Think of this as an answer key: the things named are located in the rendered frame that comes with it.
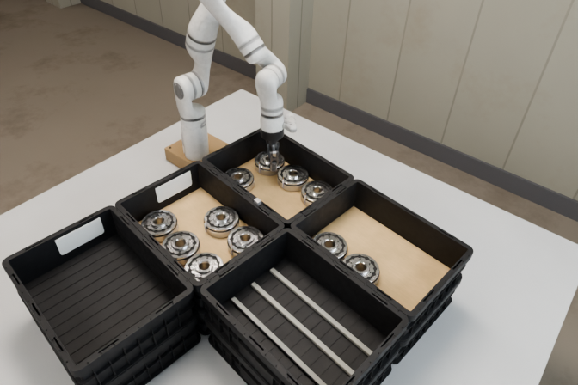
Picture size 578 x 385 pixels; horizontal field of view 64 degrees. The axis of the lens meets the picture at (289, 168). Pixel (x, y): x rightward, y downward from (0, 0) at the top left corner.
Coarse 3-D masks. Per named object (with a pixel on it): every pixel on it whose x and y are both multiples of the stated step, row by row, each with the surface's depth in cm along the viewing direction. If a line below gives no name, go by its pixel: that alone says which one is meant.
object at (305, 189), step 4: (312, 180) 150; (316, 180) 150; (320, 180) 150; (304, 184) 149; (308, 184) 149; (312, 184) 149; (316, 184) 149; (320, 184) 149; (324, 184) 149; (328, 184) 149; (304, 188) 147; (308, 188) 147; (328, 188) 148; (332, 188) 147; (304, 192) 145; (308, 192) 145; (308, 196) 144; (312, 196) 144; (316, 196) 144; (320, 196) 144; (312, 200) 143
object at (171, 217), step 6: (162, 210) 138; (150, 216) 136; (168, 216) 136; (174, 216) 136; (144, 222) 134; (150, 222) 134; (168, 222) 134; (174, 222) 134; (144, 228) 132; (150, 228) 132; (156, 228) 132; (162, 228) 132; (168, 228) 132; (156, 234) 130; (162, 234) 130
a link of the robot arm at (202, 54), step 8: (192, 40) 140; (192, 48) 142; (200, 48) 141; (208, 48) 142; (192, 56) 145; (200, 56) 144; (208, 56) 146; (200, 64) 150; (208, 64) 150; (192, 72) 158; (200, 72) 155; (208, 72) 154; (200, 80) 157; (208, 80) 157; (200, 96) 161
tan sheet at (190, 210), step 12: (192, 192) 149; (204, 192) 149; (180, 204) 144; (192, 204) 145; (204, 204) 145; (216, 204) 145; (180, 216) 140; (192, 216) 140; (204, 216) 141; (180, 228) 136; (192, 228) 137; (204, 228) 137; (204, 240) 133; (216, 240) 133; (204, 252) 130; (216, 252) 130; (228, 252) 130
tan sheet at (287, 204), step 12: (252, 168) 159; (264, 180) 154; (276, 180) 154; (252, 192) 149; (264, 192) 150; (276, 192) 150; (288, 192) 150; (300, 192) 150; (276, 204) 146; (288, 204) 146; (300, 204) 146; (288, 216) 142
